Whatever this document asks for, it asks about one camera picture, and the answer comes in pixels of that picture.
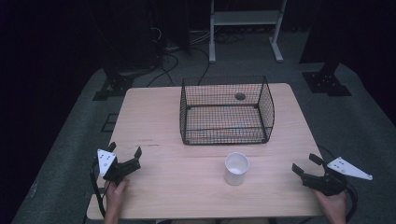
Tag white metal stand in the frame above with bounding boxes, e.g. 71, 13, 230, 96
208, 0, 288, 64

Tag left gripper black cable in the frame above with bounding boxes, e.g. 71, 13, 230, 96
89, 160, 108, 218

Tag black floor cables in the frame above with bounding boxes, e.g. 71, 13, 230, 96
136, 24, 247, 89

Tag person's left hand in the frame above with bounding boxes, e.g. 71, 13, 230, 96
104, 176, 131, 217

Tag black wire mesh basket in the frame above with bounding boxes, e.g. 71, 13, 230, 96
178, 75, 276, 147

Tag black stand base plate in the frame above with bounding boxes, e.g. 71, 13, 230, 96
92, 66, 136, 102
302, 62, 353, 97

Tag white cup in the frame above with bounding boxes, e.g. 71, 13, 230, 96
223, 151, 250, 187

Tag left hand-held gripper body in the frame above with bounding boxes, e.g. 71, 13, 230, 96
92, 148, 142, 187

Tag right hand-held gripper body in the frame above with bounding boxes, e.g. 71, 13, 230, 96
300, 156, 374, 197

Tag person's right hand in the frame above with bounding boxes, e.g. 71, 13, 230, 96
312, 189, 347, 220

